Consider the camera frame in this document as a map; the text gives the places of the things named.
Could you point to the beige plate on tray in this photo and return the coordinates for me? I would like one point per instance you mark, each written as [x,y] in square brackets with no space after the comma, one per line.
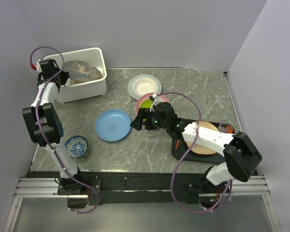
[198,147]

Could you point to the aluminium frame rail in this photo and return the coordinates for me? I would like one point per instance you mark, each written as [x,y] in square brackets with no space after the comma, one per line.
[45,185]

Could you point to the blue white patterned bowl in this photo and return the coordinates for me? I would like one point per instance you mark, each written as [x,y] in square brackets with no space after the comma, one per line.
[76,146]

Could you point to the blue plastic plate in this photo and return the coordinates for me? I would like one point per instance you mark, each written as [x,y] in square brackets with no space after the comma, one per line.
[112,125]

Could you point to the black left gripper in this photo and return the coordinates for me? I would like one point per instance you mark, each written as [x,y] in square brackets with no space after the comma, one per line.
[65,74]

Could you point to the orange spoon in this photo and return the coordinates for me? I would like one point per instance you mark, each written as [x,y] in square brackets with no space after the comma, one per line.
[229,129]

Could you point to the clear glass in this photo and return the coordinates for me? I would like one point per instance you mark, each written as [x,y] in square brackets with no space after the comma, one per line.
[224,126]

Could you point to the beige floral plate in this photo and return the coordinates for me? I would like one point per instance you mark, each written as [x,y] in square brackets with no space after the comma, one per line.
[81,75]

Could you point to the pink plate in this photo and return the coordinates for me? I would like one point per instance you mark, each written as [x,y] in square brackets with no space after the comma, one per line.
[142,98]

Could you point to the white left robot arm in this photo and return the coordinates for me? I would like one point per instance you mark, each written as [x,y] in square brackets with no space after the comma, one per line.
[45,128]

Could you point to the grey deer plate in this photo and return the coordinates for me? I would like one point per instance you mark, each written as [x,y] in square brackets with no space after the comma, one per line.
[77,64]

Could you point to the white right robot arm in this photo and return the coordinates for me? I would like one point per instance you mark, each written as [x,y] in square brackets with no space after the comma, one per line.
[240,154]

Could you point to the white plastic bin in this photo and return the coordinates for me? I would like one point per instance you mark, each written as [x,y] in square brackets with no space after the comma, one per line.
[69,93]

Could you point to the white deep plate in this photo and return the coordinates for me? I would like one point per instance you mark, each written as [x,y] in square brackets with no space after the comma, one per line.
[143,84]

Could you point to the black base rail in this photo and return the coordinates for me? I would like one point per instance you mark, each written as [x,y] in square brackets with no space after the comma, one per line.
[140,188]

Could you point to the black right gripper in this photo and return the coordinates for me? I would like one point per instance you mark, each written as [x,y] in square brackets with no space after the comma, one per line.
[147,114]

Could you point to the green plate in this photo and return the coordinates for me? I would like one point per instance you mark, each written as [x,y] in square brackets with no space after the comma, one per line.
[146,103]

